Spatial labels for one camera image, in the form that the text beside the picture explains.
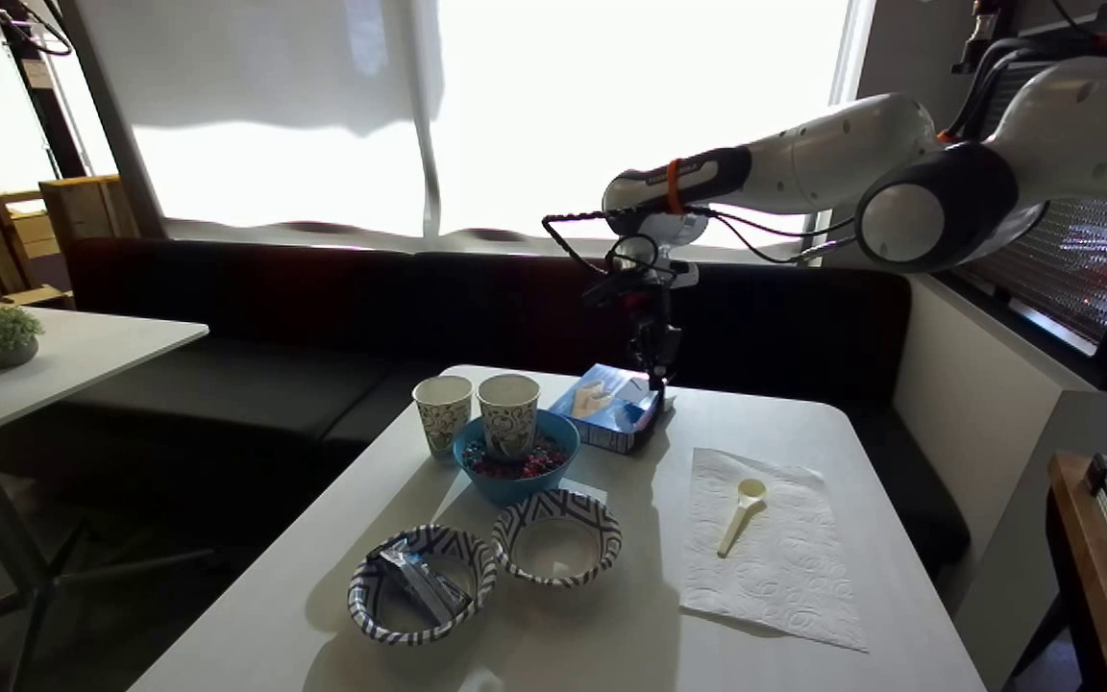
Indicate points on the large tilted monitor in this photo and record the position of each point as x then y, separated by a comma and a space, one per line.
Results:
1068, 282

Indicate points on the silver blue wrapper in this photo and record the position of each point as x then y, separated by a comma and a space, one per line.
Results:
422, 582

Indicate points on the white paper napkin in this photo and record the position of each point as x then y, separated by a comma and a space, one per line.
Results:
786, 577

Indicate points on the white window blind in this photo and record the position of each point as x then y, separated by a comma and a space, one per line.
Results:
258, 62

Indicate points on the white side table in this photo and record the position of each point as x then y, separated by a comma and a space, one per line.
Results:
67, 351

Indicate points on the patterned white paper cup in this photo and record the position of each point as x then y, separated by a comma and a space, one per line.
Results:
508, 409
444, 413

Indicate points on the wooden shelf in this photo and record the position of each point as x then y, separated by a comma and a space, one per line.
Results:
1094, 577

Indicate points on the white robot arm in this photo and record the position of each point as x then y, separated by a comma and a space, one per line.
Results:
836, 154

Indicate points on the blue bowl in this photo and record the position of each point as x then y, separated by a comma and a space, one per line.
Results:
517, 488

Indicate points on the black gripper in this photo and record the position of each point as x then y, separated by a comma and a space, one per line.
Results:
652, 290

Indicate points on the red snacks in bowl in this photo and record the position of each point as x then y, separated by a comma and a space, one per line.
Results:
543, 462

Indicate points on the cream plastic spoon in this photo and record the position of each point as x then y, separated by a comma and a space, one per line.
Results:
748, 495

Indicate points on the black bench sofa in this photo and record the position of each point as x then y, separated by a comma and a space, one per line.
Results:
258, 386

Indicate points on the black stand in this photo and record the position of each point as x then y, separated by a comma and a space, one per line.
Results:
47, 103

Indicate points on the blue snack box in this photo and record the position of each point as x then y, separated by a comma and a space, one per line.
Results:
599, 409

